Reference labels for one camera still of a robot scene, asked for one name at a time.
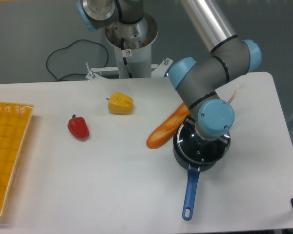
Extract glass pot lid blue knob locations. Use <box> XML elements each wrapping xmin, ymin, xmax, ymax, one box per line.
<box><xmin>173</xmin><ymin>118</ymin><xmax>231</xmax><ymax>165</ymax></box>

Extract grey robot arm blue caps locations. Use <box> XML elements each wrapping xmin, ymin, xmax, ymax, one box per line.
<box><xmin>77</xmin><ymin>0</ymin><xmax>262</xmax><ymax>140</ymax></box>

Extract orange baguette bread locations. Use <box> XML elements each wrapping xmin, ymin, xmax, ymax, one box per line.
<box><xmin>146</xmin><ymin>103</ymin><xmax>190</xmax><ymax>149</ymax></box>

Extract yellow bell pepper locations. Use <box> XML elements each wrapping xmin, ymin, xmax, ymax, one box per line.
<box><xmin>106</xmin><ymin>92</ymin><xmax>134</xmax><ymax>115</ymax></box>

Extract red bell pepper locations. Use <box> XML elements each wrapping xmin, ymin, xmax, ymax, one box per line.
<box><xmin>67</xmin><ymin>114</ymin><xmax>90</xmax><ymax>140</ymax></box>

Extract green scallion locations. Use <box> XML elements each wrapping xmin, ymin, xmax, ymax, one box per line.
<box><xmin>228</xmin><ymin>84</ymin><xmax>245</xmax><ymax>104</ymax></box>

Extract yellow woven basket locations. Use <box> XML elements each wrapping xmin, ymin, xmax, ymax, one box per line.
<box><xmin>0</xmin><ymin>102</ymin><xmax>34</xmax><ymax>217</ymax></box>

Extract dark pot blue handle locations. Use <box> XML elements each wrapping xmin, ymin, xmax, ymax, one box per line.
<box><xmin>173</xmin><ymin>116</ymin><xmax>216</xmax><ymax>221</ymax></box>

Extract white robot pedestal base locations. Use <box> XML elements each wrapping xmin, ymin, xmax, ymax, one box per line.
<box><xmin>84</xmin><ymin>12</ymin><xmax>176</xmax><ymax>80</ymax></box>

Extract black cable on floor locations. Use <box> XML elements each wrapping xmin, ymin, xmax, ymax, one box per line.
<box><xmin>46</xmin><ymin>39</ymin><xmax>109</xmax><ymax>82</ymax></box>

